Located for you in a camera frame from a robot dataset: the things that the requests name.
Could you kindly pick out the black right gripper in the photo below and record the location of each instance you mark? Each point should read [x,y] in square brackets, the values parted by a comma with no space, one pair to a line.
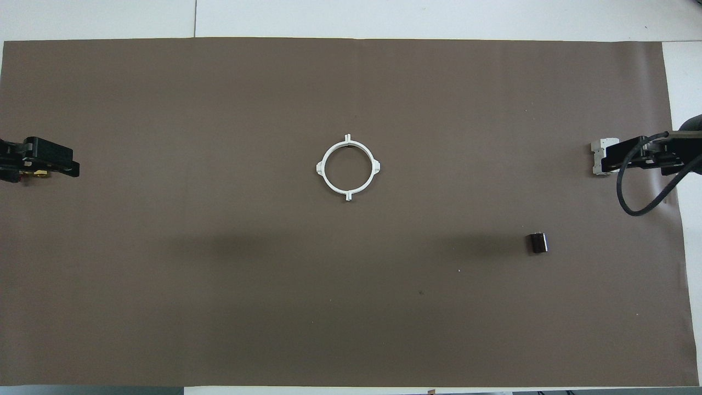
[685,148]

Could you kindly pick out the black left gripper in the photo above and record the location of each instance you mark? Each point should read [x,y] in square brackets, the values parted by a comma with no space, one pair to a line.
[13,159]

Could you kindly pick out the grey circuit breaker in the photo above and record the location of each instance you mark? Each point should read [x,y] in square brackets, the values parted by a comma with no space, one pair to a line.
[595,164]

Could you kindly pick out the small black block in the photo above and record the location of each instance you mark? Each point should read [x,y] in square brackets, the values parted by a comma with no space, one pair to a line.
[537,243]

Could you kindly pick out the brown table mat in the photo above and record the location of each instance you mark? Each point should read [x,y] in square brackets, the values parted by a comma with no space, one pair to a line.
[351,302]

